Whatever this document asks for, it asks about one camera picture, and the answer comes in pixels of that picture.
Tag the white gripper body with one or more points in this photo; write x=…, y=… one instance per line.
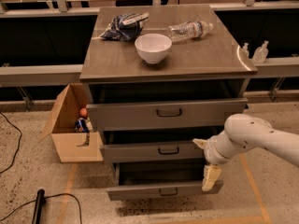
x=210, y=153

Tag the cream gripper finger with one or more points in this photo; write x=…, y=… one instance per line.
x=201, y=143
x=211, y=175

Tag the grey drawer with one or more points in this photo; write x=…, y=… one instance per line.
x=159, y=179
x=157, y=151
x=163, y=115

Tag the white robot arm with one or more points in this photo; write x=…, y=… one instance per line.
x=241, y=134

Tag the grey top drawer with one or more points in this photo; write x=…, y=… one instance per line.
x=163, y=115

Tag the grey bottom drawer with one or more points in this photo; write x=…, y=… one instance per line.
x=159, y=179

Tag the grey metal drawer cabinet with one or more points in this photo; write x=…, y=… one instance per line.
x=209, y=68

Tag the small clear pump bottle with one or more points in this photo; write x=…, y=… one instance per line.
x=245, y=48

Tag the clear sanitizer pump bottle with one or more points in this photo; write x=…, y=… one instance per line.
x=260, y=53

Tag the white ceramic bowl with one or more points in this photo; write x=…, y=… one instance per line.
x=153, y=48

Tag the clear plastic water bottle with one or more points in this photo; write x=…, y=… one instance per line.
x=189, y=30

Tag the blue soda can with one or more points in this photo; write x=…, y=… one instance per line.
x=80, y=126

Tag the orange ball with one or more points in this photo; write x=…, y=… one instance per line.
x=83, y=113

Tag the blue white chip bag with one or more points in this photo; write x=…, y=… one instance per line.
x=125, y=27

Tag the cardboard box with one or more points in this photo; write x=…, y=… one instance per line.
x=70, y=145

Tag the black power strip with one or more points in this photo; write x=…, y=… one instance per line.
x=40, y=201

